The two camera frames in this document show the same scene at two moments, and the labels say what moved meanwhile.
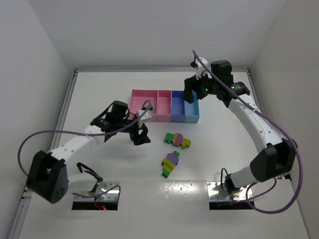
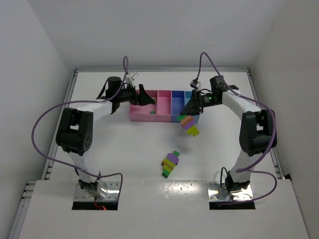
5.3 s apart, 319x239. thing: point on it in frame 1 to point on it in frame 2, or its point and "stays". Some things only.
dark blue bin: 177,106 stays
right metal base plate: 216,192 stays
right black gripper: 190,84 to 198,101
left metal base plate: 111,195 stays
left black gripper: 136,132 to 137,97
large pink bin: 138,97 stays
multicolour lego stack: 177,140 to 188,122
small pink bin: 164,105 stays
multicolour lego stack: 169,163 stays
